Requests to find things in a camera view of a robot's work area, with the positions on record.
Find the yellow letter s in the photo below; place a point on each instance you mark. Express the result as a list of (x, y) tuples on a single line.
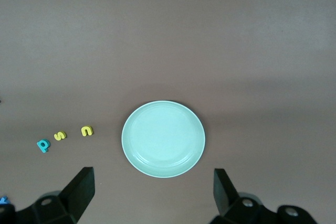
[(60, 136)]

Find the blue letter x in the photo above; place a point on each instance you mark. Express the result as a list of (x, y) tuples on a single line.
[(3, 200)]

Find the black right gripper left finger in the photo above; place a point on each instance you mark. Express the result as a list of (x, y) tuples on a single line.
[(78, 190)]

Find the light green plate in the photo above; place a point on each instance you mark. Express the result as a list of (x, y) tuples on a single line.
[(162, 140)]

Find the yellow letter n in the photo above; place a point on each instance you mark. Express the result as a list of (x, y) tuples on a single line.
[(84, 132)]

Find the teal letter p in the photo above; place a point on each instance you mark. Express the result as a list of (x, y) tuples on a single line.
[(43, 147)]

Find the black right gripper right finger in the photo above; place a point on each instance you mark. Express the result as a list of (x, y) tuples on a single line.
[(223, 192)]

